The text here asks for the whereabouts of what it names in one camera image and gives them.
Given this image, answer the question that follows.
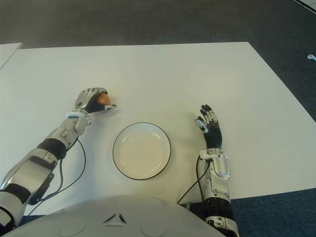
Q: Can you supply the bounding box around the red yellow apple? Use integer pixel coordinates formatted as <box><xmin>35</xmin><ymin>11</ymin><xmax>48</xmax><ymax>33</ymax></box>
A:
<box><xmin>96</xmin><ymin>92</ymin><xmax>111</xmax><ymax>106</ymax></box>

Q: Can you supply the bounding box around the white plate with black rim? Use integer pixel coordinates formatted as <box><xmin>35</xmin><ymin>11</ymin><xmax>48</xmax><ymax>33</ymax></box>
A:
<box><xmin>112</xmin><ymin>122</ymin><xmax>172</xmax><ymax>180</ymax></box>

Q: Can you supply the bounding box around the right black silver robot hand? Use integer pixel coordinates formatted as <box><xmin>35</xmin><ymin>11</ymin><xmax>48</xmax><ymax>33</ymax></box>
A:
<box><xmin>194</xmin><ymin>104</ymin><xmax>223</xmax><ymax>150</ymax></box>

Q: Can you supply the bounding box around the grey robot torso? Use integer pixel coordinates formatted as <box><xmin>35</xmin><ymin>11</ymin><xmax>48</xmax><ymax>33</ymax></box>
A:
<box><xmin>0</xmin><ymin>194</ymin><xmax>224</xmax><ymax>237</ymax></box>

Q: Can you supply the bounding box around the white side table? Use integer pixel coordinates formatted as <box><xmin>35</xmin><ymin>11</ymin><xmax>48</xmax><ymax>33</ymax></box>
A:
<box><xmin>0</xmin><ymin>42</ymin><xmax>23</xmax><ymax>70</ymax></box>

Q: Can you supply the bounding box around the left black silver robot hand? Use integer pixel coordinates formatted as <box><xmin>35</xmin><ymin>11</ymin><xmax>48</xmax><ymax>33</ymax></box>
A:
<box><xmin>73</xmin><ymin>86</ymin><xmax>119</xmax><ymax>115</ymax></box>

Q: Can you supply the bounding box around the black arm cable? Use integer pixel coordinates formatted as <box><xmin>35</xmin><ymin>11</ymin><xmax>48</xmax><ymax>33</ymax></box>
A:
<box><xmin>177</xmin><ymin>158</ymin><xmax>210</xmax><ymax>205</ymax></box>
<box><xmin>23</xmin><ymin>138</ymin><xmax>86</xmax><ymax>217</ymax></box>

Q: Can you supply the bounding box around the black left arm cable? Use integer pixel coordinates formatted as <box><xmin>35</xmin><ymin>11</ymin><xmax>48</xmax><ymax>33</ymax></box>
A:
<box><xmin>23</xmin><ymin>138</ymin><xmax>86</xmax><ymax>217</ymax></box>

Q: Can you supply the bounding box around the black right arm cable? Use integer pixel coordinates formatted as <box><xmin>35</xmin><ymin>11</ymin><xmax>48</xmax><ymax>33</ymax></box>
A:
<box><xmin>177</xmin><ymin>158</ymin><xmax>210</xmax><ymax>205</ymax></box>

